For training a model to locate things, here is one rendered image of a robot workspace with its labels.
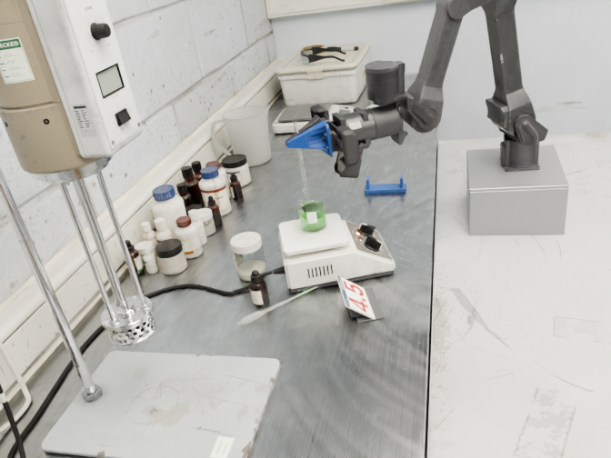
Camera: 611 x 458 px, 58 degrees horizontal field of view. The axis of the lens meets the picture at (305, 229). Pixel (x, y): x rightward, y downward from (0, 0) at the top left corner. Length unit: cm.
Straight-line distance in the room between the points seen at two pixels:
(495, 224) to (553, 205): 11
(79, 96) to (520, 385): 65
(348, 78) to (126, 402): 147
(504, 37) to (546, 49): 137
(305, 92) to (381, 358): 140
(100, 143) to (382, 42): 189
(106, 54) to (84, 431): 52
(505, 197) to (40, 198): 86
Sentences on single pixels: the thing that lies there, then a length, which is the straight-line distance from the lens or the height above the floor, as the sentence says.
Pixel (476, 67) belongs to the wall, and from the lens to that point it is 241.
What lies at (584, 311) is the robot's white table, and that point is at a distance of 97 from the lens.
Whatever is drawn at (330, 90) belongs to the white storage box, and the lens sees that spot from 208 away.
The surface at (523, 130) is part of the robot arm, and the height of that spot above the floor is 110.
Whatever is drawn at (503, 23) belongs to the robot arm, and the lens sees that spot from 105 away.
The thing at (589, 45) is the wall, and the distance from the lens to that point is 245.
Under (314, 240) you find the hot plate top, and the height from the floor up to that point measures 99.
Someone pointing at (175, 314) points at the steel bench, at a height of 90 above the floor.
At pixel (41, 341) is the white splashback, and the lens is 105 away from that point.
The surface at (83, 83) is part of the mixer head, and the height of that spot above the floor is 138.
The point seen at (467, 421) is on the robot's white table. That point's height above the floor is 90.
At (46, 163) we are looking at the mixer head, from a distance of 63.
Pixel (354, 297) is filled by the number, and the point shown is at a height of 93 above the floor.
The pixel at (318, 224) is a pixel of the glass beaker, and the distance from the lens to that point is 100.
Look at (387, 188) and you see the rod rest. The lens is 134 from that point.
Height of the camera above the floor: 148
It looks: 28 degrees down
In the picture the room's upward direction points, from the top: 9 degrees counter-clockwise
